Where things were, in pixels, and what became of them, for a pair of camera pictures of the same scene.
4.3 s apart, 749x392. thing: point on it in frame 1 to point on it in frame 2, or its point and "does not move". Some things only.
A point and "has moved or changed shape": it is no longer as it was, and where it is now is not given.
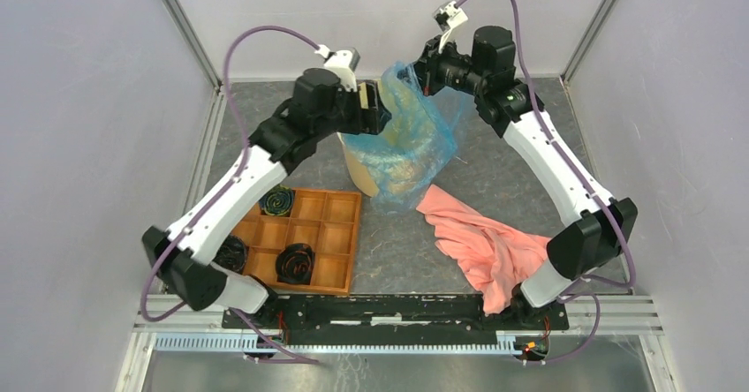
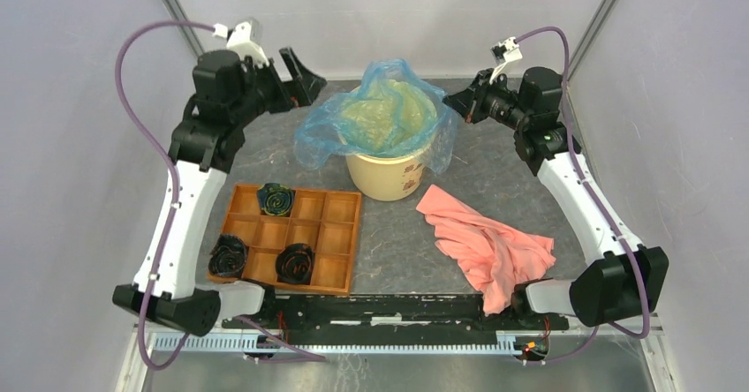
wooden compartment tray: x=326 y=221 does not move
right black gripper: x=427 y=66 to x=469 y=103
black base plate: x=395 y=320 does not move
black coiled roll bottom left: x=232 y=254 does not move
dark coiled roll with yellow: x=277 y=202 does not move
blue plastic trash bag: x=405 y=157 has moved or changed shape
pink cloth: x=494 y=257 does not move
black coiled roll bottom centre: x=294 y=264 does not move
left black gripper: x=371 y=120 to x=308 y=85
